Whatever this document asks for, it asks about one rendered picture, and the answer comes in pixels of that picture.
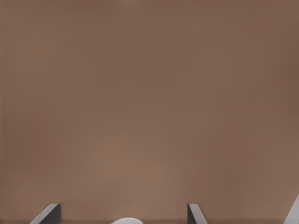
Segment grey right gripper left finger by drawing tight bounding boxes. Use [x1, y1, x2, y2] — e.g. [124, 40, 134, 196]
[29, 203, 62, 224]

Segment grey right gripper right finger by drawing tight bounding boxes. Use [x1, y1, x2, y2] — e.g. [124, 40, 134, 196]
[187, 203, 208, 224]

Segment white cup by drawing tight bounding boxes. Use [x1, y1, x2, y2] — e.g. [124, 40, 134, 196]
[112, 217, 142, 224]

